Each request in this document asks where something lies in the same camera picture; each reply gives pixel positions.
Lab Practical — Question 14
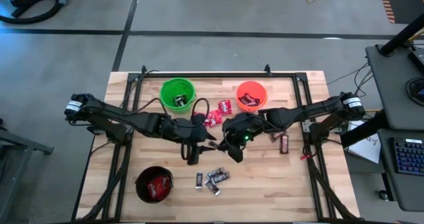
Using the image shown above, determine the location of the silver metal bracket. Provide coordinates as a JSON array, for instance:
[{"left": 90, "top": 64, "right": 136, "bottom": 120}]
[{"left": 301, "top": 119, "right": 315, "bottom": 133}]

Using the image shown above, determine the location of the black floor mat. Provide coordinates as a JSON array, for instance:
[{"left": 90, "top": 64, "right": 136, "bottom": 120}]
[{"left": 384, "top": 0, "right": 424, "bottom": 25}]

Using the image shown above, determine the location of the black vacuum hose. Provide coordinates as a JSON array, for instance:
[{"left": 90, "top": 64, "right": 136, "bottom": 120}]
[{"left": 0, "top": 0, "right": 64, "bottom": 25}]

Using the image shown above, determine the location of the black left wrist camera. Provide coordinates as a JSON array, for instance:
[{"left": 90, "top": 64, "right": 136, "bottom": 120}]
[{"left": 180, "top": 140, "right": 201, "bottom": 166}]

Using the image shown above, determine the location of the black pole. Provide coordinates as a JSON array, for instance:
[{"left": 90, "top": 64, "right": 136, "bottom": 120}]
[{"left": 379, "top": 13, "right": 424, "bottom": 56}]

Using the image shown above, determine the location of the black desk leg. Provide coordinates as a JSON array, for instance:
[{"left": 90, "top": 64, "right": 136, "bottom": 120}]
[{"left": 340, "top": 109, "right": 390, "bottom": 148}]

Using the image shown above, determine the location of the red candy packet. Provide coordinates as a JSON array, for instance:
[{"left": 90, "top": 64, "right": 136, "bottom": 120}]
[
  {"left": 158, "top": 176, "right": 172, "bottom": 194},
  {"left": 205, "top": 109, "right": 225, "bottom": 128},
  {"left": 217, "top": 99, "right": 233, "bottom": 115},
  {"left": 145, "top": 180, "right": 163, "bottom": 201}
]

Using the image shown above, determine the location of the black aluminium table frame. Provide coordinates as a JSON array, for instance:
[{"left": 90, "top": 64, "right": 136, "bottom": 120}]
[{"left": 71, "top": 64, "right": 365, "bottom": 224}]

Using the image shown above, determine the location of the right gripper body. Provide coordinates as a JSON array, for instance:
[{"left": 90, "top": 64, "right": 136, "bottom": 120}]
[{"left": 222, "top": 113, "right": 266, "bottom": 147}]

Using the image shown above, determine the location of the orange jack-o'-lantern bucket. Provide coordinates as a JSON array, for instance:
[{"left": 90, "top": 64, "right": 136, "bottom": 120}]
[{"left": 235, "top": 80, "right": 268, "bottom": 114}]

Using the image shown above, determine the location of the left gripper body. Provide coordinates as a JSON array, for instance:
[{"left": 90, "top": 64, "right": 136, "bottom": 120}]
[{"left": 164, "top": 117, "right": 208, "bottom": 148}]

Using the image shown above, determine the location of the grey desk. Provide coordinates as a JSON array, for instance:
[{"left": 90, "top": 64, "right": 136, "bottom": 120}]
[
  {"left": 377, "top": 128, "right": 424, "bottom": 212},
  {"left": 365, "top": 44, "right": 424, "bottom": 131}
]

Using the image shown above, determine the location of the green plastic bucket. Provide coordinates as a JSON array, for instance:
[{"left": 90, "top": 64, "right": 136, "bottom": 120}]
[{"left": 158, "top": 77, "right": 197, "bottom": 115}]

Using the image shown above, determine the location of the grey metal stand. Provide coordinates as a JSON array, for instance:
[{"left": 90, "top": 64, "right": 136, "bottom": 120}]
[{"left": 0, "top": 117, "right": 56, "bottom": 224}]

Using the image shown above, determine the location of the black round bucket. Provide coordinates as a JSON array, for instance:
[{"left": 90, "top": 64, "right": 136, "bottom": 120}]
[{"left": 134, "top": 166, "right": 175, "bottom": 204}]

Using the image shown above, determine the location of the black round desk item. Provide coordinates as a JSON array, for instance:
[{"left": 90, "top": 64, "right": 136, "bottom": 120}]
[{"left": 405, "top": 77, "right": 424, "bottom": 106}]

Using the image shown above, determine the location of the black keyboard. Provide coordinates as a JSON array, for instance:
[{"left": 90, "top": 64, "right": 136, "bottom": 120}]
[{"left": 392, "top": 137, "right": 424, "bottom": 177}]

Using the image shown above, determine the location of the white paper sheet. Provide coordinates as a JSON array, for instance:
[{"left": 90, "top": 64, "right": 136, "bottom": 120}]
[{"left": 344, "top": 117, "right": 382, "bottom": 164}]

